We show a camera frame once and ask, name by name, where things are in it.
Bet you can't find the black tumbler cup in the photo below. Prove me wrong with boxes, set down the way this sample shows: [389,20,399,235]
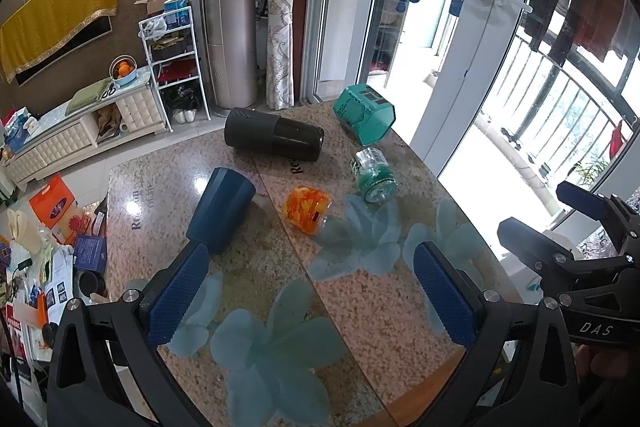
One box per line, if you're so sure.
[224,108,324,161]

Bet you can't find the dark blue cup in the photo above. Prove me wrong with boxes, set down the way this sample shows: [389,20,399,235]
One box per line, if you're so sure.
[186,167,256,255]

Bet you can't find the green clear glass cup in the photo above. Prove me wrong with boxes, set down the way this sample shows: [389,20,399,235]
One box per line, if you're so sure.
[352,147,398,204]

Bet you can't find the teal hexagonal cup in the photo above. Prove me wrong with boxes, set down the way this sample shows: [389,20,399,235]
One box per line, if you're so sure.
[333,83,396,146]

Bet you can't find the right hand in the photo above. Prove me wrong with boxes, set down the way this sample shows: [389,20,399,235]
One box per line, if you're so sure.
[575,345,629,379]

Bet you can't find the dark blue booklet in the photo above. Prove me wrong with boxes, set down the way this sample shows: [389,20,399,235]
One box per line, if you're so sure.
[74,235,107,274]

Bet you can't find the orange paper bag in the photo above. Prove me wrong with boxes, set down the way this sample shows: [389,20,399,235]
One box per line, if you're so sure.
[29,173,76,229]

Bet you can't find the white tv cabinet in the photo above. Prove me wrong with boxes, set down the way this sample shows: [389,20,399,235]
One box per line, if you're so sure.
[3,67,166,187]

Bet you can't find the green folded cloth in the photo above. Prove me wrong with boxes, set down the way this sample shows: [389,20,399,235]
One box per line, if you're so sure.
[65,77,112,116]

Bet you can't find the fruit basket with oranges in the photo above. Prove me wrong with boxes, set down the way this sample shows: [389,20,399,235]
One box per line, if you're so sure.
[110,54,138,88]

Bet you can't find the white metal shelf rack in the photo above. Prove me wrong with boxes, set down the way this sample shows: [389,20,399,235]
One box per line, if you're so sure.
[138,4,212,132]

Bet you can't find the yellow cloth cover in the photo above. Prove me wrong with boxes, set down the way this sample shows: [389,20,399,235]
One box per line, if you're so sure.
[1,0,117,82]

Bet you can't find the silver standing air conditioner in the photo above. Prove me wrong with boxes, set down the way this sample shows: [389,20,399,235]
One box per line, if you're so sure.
[202,0,258,109]

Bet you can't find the patterned beige curtain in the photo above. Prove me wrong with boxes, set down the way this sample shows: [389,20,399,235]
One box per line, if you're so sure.
[264,0,306,112]

